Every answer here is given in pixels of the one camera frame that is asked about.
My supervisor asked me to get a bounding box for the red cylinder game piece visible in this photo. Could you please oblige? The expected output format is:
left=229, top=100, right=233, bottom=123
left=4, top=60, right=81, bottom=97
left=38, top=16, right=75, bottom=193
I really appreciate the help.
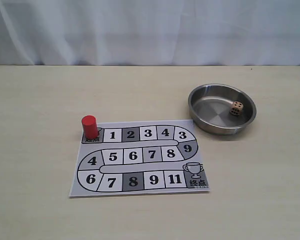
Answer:
left=81, top=115, right=99, bottom=140

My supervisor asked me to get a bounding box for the stainless steel round bowl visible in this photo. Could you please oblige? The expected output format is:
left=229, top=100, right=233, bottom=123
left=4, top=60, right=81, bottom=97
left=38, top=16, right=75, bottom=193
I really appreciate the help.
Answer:
left=187, top=83, right=257, bottom=136

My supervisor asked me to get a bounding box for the wooden die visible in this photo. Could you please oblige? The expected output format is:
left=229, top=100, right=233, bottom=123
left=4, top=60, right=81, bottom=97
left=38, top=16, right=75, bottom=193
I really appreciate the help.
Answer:
left=229, top=101, right=244, bottom=116

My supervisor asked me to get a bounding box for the paper number game board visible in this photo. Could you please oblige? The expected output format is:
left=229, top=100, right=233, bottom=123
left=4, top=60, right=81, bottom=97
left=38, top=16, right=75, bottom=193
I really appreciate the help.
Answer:
left=69, top=119, right=210, bottom=198

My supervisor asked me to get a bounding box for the white curtain backdrop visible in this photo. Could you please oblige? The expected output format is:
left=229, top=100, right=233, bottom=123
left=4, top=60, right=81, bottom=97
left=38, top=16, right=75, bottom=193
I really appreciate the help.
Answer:
left=0, top=0, right=300, bottom=66

